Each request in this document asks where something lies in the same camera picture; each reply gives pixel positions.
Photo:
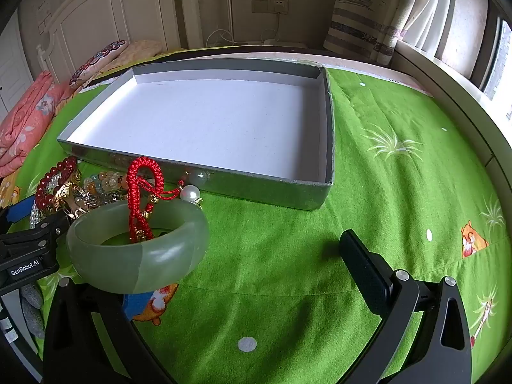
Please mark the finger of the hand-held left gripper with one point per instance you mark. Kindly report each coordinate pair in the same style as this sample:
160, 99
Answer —
36, 234
22, 209

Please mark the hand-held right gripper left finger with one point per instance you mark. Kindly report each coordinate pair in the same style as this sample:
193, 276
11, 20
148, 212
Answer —
135, 307

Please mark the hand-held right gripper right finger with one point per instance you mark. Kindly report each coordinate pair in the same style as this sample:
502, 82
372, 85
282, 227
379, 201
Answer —
368, 272

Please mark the gold bangle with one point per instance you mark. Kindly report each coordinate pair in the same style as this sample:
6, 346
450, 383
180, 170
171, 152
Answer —
64, 196

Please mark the pale green jade bangle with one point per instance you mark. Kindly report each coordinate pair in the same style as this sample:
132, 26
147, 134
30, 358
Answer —
168, 256

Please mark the silver rhinestone brooch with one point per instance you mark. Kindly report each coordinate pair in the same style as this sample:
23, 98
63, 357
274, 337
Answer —
94, 200

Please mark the silver cardboard box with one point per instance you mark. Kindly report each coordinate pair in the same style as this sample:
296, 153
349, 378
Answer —
200, 120

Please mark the person's left hand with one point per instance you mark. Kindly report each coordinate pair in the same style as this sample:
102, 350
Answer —
34, 308

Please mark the green printed bedsheet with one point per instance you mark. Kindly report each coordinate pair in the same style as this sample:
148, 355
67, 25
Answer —
280, 268

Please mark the pink floral quilt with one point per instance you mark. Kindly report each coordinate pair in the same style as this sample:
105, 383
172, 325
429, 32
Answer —
28, 120

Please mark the white wardrobe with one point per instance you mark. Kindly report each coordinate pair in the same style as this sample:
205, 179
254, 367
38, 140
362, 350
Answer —
12, 72

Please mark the embroidered pillow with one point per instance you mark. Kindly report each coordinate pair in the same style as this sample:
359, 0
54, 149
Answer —
98, 62

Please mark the yellow pillow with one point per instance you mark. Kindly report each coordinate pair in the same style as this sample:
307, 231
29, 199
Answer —
140, 52

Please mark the white window sill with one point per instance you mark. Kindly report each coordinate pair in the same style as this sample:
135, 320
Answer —
448, 88

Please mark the white headboard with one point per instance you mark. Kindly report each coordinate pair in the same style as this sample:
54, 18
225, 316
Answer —
120, 16

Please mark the window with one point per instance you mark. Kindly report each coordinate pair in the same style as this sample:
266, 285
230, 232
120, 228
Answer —
500, 64

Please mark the patterned striped curtain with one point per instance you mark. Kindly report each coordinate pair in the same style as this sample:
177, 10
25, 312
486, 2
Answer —
360, 20

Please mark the sheer white curtain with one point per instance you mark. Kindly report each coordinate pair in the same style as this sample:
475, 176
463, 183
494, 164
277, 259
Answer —
434, 8

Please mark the white wall conduit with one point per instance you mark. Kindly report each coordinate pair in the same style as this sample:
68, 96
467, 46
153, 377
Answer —
228, 4

